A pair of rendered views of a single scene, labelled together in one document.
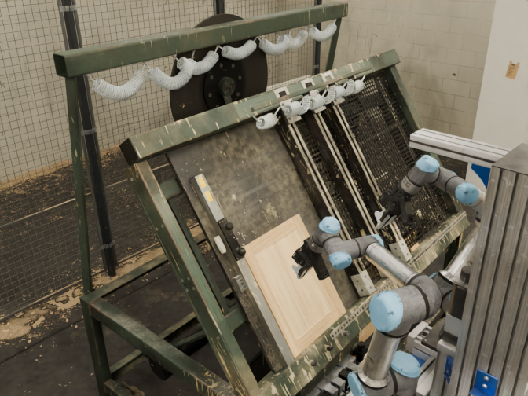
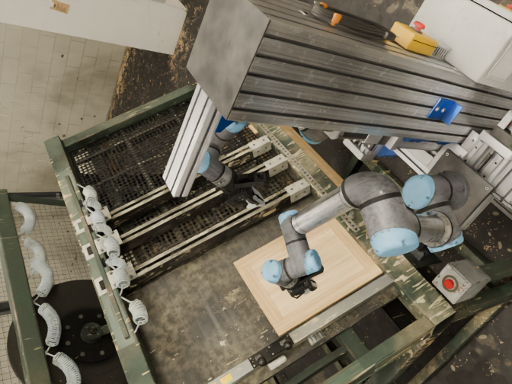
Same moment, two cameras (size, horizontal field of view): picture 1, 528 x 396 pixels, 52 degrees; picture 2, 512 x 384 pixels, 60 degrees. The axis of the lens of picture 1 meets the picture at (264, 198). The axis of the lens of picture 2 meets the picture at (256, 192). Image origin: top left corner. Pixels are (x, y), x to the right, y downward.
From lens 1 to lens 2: 79 cm
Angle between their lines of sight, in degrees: 11
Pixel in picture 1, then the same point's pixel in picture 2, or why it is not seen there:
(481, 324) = (388, 116)
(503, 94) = (84, 16)
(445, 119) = (106, 65)
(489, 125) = (115, 30)
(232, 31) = (27, 337)
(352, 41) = (28, 148)
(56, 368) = not seen: outside the picture
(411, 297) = (382, 215)
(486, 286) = (354, 114)
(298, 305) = (328, 265)
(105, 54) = not seen: outside the picture
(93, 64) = not seen: outside the picture
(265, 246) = (272, 304)
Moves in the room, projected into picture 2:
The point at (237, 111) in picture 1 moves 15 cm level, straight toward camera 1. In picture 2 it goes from (126, 344) to (141, 352)
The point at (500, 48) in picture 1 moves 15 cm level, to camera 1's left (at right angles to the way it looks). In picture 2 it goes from (36, 17) to (37, 31)
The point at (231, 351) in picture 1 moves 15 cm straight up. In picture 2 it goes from (390, 351) to (366, 361)
